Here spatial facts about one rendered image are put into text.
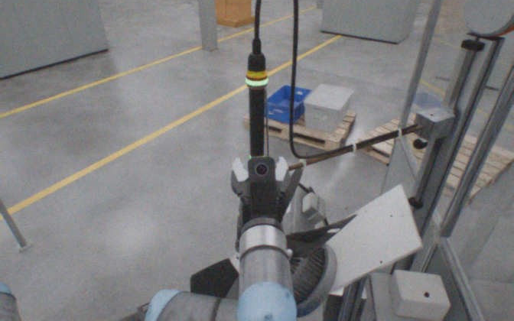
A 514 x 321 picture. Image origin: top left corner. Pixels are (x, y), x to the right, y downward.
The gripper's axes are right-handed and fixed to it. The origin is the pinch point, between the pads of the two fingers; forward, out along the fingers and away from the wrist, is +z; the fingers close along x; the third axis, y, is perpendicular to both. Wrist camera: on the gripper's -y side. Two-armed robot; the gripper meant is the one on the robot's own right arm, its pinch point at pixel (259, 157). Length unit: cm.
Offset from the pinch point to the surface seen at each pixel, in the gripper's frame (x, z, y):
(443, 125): 57, 31, 11
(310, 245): 12.4, -2.5, 25.1
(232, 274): -9, 14, 58
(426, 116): 52, 33, 8
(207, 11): -79, 610, 93
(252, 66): -1.3, 6.4, -17.2
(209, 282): -17, 15, 64
